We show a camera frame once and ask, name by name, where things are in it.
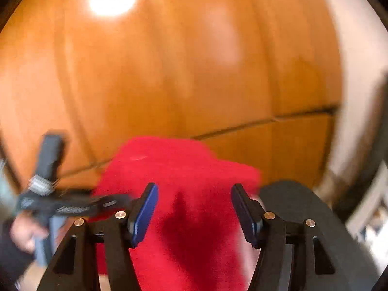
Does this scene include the red knit sweater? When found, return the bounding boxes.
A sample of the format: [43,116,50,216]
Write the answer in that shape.
[93,137,260,290]

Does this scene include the left hand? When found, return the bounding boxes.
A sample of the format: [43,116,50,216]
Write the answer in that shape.
[10,211,49,254]

